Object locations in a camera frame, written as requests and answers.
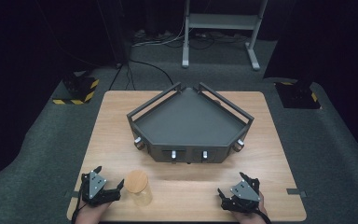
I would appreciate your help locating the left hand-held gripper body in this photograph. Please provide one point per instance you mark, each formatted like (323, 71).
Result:
(97, 186)

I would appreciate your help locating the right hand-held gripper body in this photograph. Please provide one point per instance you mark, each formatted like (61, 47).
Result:
(245, 194)

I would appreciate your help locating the glass jar with wooden lid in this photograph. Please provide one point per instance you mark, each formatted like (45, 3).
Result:
(138, 186)

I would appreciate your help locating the dark grey corner shelf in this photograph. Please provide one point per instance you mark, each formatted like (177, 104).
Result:
(188, 123)

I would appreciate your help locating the person's right hand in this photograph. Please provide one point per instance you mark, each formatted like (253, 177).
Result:
(251, 217)

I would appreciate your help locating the person's left hand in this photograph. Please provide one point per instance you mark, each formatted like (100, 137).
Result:
(90, 214)

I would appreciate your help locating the grey tape strip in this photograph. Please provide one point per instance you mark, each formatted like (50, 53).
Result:
(296, 193)
(70, 194)

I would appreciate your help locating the black block with striped base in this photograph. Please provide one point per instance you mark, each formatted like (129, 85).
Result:
(78, 88)
(297, 93)

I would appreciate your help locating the grey metal stand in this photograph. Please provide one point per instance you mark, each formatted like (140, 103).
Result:
(220, 21)

